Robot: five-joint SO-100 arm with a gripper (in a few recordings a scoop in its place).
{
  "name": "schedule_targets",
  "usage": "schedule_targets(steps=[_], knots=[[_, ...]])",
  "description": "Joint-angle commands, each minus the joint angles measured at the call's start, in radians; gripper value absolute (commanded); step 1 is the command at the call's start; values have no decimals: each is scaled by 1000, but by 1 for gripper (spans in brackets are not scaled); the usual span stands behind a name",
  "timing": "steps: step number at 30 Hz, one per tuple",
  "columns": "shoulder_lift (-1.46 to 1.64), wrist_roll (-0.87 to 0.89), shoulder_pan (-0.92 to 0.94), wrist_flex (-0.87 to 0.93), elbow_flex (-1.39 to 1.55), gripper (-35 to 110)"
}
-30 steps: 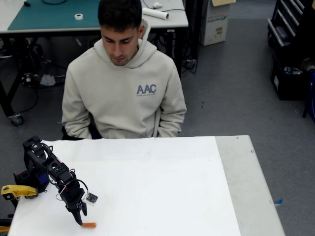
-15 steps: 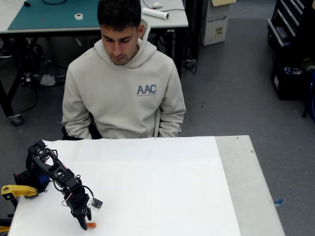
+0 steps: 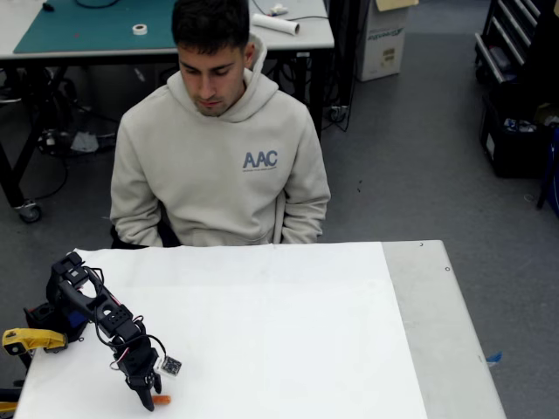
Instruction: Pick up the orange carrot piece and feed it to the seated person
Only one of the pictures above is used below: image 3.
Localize grey work table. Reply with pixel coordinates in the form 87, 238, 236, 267
0, 0, 335, 210

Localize green cutting mat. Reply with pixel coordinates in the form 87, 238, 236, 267
12, 0, 178, 54

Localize black storage bin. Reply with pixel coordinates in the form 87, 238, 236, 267
479, 93, 558, 179

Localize blue frame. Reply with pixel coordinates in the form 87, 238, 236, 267
536, 126, 559, 210

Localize black drawer tool cabinet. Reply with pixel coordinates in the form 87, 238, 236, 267
474, 0, 559, 84

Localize large white paper sheet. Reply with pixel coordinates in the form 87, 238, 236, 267
12, 241, 429, 419

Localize yellow and black clamp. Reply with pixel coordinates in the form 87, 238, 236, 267
0, 386, 21, 415

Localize small white camera board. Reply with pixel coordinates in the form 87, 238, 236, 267
153, 355, 183, 378

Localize man in beige hoodie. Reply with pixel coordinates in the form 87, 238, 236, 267
108, 0, 332, 249

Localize white paper roll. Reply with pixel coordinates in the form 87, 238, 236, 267
251, 12, 301, 36

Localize manila folder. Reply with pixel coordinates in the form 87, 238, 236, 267
376, 0, 419, 11

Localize white cardboard box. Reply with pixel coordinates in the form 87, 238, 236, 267
355, 0, 410, 82

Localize white cloth scrap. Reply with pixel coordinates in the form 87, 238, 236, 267
69, 130, 100, 153

